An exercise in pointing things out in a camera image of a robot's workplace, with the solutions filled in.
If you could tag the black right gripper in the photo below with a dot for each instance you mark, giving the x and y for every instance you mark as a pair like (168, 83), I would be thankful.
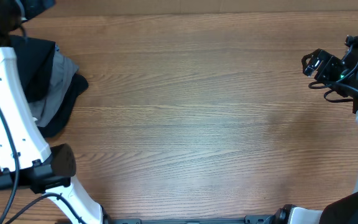
(325, 68)

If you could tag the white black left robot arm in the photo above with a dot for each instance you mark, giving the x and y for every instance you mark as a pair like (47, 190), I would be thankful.
(29, 167)

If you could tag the black t-shirt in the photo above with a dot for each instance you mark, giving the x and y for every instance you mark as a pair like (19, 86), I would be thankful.
(34, 64)

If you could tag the grey folded shirt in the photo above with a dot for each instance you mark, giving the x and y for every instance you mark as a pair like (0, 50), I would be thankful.
(63, 70)

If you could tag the black folded garment in stack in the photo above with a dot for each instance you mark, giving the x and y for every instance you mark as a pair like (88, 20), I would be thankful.
(77, 86)

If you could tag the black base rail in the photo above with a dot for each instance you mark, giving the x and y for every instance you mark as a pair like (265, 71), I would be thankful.
(191, 221)

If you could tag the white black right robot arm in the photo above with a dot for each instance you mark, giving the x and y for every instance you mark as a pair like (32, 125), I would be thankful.
(344, 210)

